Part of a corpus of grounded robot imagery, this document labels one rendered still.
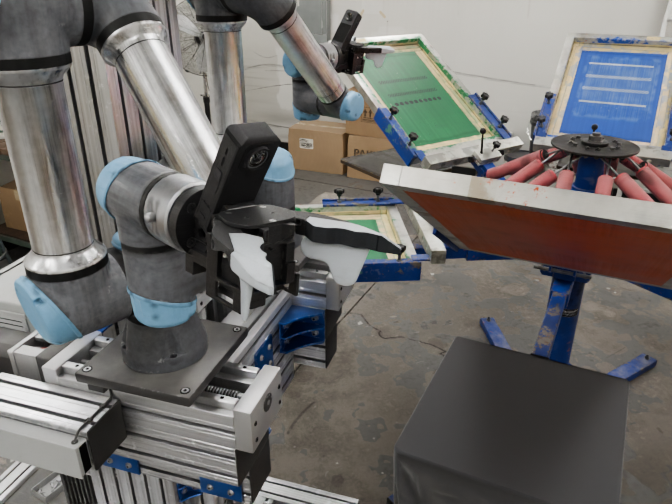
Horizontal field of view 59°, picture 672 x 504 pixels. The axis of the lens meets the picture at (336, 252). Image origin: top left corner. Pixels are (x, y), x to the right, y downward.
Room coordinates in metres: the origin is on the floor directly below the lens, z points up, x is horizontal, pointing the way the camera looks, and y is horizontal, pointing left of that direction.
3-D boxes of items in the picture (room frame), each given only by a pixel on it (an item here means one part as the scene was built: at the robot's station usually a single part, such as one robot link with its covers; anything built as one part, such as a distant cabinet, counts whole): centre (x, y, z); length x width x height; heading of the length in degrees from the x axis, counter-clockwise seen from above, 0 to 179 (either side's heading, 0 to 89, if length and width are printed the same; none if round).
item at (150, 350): (0.90, 0.31, 1.31); 0.15 x 0.15 x 0.10
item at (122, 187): (0.63, 0.21, 1.65); 0.11 x 0.08 x 0.09; 47
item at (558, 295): (1.54, -0.65, 0.89); 1.24 x 0.06 x 0.06; 154
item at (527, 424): (1.09, -0.43, 0.95); 0.48 x 0.44 x 0.01; 154
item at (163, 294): (0.64, 0.20, 1.56); 0.11 x 0.08 x 0.11; 137
